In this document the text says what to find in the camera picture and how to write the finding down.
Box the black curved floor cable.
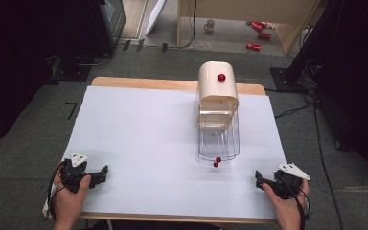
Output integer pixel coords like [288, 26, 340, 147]
[74, 52, 113, 67]

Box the light wooden shelf unit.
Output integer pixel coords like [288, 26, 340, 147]
[176, 0, 321, 56]

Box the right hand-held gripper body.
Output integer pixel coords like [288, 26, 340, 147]
[269, 163, 311, 201]

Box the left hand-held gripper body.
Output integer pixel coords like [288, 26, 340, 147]
[59, 152, 94, 194]

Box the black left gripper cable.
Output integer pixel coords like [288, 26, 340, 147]
[46, 160, 67, 222]

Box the white table sheet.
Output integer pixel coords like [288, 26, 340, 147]
[61, 85, 288, 221]

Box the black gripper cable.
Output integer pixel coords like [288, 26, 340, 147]
[46, 160, 67, 222]
[282, 178, 313, 230]

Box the black tape corner mark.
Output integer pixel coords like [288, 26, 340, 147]
[64, 102, 79, 121]

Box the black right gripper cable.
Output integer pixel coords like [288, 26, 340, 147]
[282, 178, 313, 230]

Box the black curtain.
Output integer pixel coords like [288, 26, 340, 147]
[317, 0, 368, 196]
[0, 0, 94, 152]

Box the black flat base plate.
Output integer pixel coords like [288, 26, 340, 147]
[50, 60, 93, 83]

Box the person's left hand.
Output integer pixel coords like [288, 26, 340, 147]
[52, 173, 92, 223]

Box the grey mug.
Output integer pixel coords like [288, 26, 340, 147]
[203, 18, 217, 33]

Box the cream storage box red knob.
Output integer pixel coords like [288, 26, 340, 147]
[195, 60, 240, 132]

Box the clear plastic drawer red knob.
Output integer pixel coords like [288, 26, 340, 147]
[197, 103, 242, 169]

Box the black stand with base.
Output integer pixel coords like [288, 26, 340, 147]
[269, 0, 344, 93]

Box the white board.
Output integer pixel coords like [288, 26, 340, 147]
[145, 0, 168, 36]

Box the white strap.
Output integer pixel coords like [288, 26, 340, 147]
[41, 183, 58, 219]

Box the person's dark clothing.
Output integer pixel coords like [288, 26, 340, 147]
[83, 219, 228, 230]

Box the black hanging cable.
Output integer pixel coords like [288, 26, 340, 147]
[169, 0, 197, 50]

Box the dark monitor cabinet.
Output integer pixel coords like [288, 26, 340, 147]
[87, 0, 127, 58]

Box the person's right hand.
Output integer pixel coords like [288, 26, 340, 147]
[262, 179, 311, 225]

